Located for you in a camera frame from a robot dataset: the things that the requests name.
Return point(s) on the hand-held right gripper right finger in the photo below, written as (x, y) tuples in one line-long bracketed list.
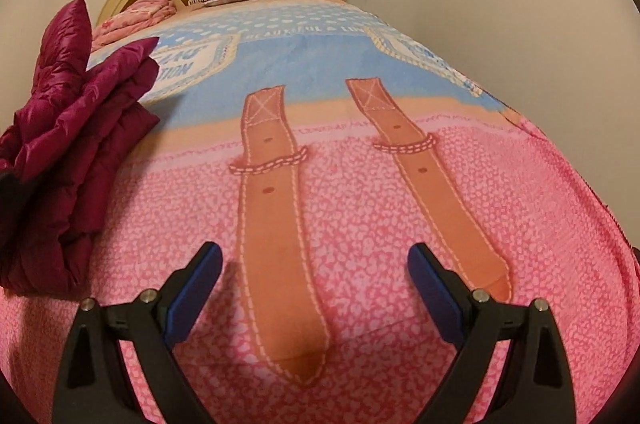
[(437, 294)]

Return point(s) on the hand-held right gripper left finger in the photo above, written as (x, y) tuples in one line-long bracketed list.
[(192, 294)]

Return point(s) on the maroon puffer jacket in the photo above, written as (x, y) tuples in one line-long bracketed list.
[(65, 144)]

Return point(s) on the pink and blue printed blanket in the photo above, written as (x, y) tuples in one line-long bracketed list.
[(350, 204)]

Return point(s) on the pink folded quilt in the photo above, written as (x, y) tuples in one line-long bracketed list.
[(135, 17)]

